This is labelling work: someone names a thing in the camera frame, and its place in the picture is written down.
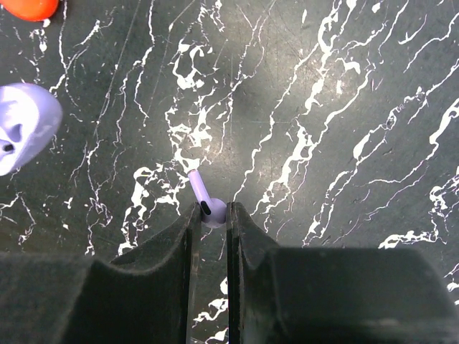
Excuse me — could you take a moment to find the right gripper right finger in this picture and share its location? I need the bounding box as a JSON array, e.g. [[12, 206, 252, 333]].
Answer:
[[226, 202, 458, 343]]

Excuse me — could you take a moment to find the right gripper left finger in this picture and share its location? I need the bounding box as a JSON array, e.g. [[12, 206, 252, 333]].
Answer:
[[1, 204, 201, 343]]

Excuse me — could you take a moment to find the purple earbud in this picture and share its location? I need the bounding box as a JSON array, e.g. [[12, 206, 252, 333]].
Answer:
[[188, 169, 227, 229]]

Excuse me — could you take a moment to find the purple earbud charging case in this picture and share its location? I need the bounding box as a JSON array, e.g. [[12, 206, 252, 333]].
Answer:
[[1, 82, 63, 176]]

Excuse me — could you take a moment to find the red earbud charging case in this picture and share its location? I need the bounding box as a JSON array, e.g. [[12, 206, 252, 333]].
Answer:
[[1, 0, 60, 22]]

